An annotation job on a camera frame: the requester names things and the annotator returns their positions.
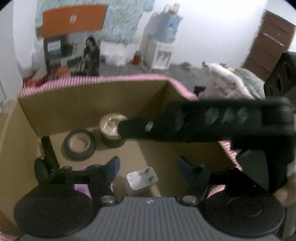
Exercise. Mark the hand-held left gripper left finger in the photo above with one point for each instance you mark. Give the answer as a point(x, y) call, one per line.
point(113, 166)

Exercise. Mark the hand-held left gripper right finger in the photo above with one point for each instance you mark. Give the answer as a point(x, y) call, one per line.
point(185, 166)

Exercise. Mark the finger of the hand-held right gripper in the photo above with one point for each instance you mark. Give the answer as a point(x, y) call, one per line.
point(136, 129)

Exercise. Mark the white charger plug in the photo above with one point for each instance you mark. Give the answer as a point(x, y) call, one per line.
point(138, 182)

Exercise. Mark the brown cardboard box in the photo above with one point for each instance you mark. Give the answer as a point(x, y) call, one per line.
point(92, 104)

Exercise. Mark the person's right hand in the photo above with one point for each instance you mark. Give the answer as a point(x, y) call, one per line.
point(285, 195)

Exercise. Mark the black tape roll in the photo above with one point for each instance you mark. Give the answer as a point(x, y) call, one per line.
point(78, 156)

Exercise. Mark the grey-green quilted cloth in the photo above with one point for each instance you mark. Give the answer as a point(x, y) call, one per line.
point(249, 81)

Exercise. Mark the white cloth pile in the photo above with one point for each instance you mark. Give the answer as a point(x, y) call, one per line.
point(219, 76)

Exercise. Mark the black stick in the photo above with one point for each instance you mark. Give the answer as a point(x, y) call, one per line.
point(49, 150)

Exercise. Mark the pink checked bedsheet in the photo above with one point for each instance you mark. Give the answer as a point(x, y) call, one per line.
point(92, 80)

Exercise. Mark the red fire extinguisher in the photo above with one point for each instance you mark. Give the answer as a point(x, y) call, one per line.
point(136, 58)

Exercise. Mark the white water dispenser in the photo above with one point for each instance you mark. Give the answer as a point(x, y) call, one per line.
point(161, 55)

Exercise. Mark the seated person in black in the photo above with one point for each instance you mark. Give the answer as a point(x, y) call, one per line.
point(91, 55)

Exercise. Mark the brown door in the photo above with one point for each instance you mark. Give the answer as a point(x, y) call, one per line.
point(266, 46)

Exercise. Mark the patterned teal curtain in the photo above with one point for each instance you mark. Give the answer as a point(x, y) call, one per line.
point(124, 23)

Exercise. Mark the blue water bottle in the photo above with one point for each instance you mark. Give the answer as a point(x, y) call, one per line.
point(166, 25)

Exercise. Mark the orange wall board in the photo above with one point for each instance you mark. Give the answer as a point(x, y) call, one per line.
point(71, 20)

